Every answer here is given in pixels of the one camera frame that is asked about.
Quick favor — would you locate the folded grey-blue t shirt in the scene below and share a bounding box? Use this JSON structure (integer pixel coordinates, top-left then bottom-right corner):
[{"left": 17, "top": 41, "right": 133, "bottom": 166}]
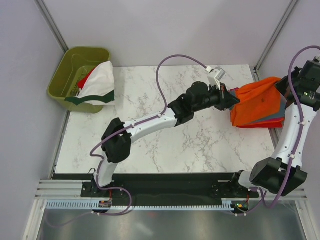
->
[{"left": 228, "top": 88, "right": 287, "bottom": 123}]

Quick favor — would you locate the white red green t shirt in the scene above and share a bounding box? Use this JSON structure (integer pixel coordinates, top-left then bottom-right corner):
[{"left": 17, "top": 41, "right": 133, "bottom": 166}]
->
[{"left": 65, "top": 61, "right": 115, "bottom": 106}]

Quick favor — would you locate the white slotted cable duct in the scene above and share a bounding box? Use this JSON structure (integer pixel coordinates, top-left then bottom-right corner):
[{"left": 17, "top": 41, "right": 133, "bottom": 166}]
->
[{"left": 45, "top": 199, "right": 249, "bottom": 211}]

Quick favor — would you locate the folded red-orange t shirt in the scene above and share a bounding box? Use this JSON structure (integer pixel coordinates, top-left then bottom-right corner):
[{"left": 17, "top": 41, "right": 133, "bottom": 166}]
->
[{"left": 237, "top": 121, "right": 283, "bottom": 129}]

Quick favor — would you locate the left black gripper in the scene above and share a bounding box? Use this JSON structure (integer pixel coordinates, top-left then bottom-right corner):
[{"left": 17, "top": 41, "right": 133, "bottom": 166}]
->
[{"left": 193, "top": 82, "right": 240, "bottom": 113}]

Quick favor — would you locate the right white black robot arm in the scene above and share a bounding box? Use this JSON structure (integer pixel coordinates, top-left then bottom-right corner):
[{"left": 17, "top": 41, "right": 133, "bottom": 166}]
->
[{"left": 229, "top": 59, "right": 320, "bottom": 197}]

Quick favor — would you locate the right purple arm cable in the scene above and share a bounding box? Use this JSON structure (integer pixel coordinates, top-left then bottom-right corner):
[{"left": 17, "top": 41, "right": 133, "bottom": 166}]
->
[{"left": 259, "top": 44, "right": 320, "bottom": 210}]

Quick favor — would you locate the orange t shirt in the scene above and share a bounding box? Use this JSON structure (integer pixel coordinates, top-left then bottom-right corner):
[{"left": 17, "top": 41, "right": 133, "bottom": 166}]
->
[{"left": 229, "top": 76, "right": 282, "bottom": 128}]

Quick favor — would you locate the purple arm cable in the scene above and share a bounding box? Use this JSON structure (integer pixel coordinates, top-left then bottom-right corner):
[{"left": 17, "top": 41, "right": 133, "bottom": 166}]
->
[
  {"left": 259, "top": 44, "right": 320, "bottom": 210},
  {"left": 89, "top": 54, "right": 213, "bottom": 188}
]

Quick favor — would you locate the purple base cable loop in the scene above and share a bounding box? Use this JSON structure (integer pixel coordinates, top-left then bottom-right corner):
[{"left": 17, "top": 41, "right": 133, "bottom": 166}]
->
[{"left": 44, "top": 186, "right": 133, "bottom": 228}]

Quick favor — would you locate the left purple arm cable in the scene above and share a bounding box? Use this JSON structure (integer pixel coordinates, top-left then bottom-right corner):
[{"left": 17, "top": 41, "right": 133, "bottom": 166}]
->
[{"left": 89, "top": 54, "right": 213, "bottom": 188}]

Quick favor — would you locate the olive green plastic bin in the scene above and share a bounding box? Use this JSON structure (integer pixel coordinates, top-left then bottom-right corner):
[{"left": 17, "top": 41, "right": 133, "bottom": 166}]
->
[{"left": 47, "top": 46, "right": 110, "bottom": 114}]

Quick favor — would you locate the right aluminium frame post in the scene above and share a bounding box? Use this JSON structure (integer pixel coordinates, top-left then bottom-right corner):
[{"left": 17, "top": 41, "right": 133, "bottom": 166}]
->
[{"left": 253, "top": 0, "right": 300, "bottom": 74}]

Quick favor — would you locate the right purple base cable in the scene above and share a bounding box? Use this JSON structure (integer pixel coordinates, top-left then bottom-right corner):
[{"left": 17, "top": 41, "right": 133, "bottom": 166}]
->
[{"left": 231, "top": 187, "right": 267, "bottom": 218}]

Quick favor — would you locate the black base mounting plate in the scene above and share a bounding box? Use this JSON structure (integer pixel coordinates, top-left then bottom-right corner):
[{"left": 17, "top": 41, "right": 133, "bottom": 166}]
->
[{"left": 80, "top": 171, "right": 261, "bottom": 207}]

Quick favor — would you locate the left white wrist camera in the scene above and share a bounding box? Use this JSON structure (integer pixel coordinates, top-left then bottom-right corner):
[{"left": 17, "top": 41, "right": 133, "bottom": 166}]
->
[{"left": 206, "top": 66, "right": 226, "bottom": 90}]

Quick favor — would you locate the aluminium extrusion rail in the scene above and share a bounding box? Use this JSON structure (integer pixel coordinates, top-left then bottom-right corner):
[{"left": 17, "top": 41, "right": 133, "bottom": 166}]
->
[{"left": 35, "top": 179, "right": 83, "bottom": 200}]

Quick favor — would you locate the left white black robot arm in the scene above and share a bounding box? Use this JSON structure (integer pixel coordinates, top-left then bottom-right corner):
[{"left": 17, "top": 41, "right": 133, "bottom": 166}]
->
[{"left": 92, "top": 81, "right": 240, "bottom": 197}]

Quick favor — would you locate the left aluminium frame post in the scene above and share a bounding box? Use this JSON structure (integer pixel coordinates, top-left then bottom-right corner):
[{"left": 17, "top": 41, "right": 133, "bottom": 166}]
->
[{"left": 34, "top": 0, "right": 69, "bottom": 53}]

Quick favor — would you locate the aluminium frame post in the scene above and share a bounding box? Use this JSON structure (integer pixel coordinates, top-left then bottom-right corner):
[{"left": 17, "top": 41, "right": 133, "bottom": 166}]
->
[
  {"left": 253, "top": 0, "right": 300, "bottom": 74},
  {"left": 34, "top": 0, "right": 69, "bottom": 53}
]

